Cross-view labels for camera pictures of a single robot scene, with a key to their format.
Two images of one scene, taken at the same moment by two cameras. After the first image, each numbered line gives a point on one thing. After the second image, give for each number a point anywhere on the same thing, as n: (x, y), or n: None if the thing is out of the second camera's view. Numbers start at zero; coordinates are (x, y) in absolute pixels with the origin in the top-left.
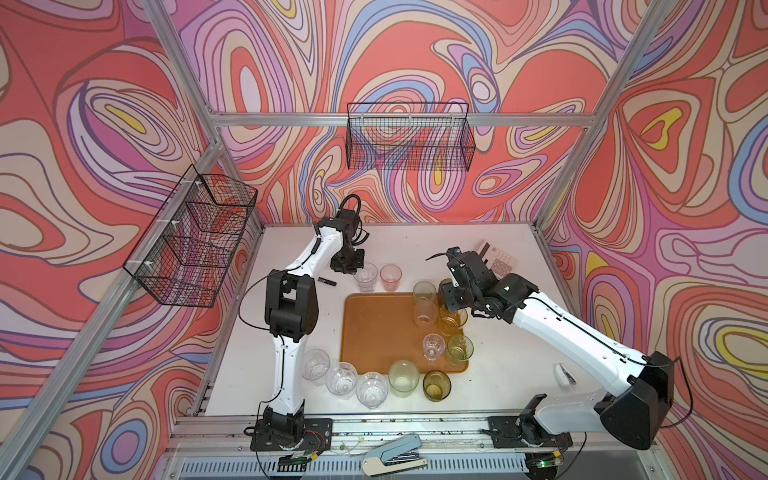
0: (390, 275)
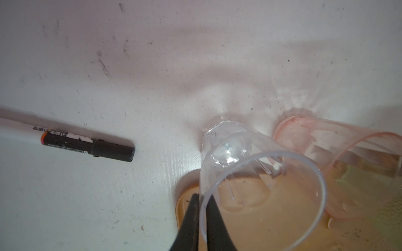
0: (327, 146)
